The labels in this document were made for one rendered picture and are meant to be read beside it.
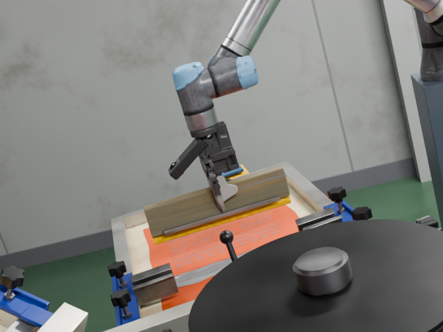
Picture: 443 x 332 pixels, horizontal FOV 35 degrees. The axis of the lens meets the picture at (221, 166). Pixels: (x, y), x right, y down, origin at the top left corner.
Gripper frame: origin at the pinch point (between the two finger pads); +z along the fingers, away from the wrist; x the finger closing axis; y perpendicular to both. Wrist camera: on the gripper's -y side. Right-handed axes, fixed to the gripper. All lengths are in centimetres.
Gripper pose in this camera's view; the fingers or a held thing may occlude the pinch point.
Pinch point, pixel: (218, 205)
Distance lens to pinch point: 175.4
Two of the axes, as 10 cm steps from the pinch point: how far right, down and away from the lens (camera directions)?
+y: 9.4, -3.1, 1.0
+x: -1.8, -2.5, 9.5
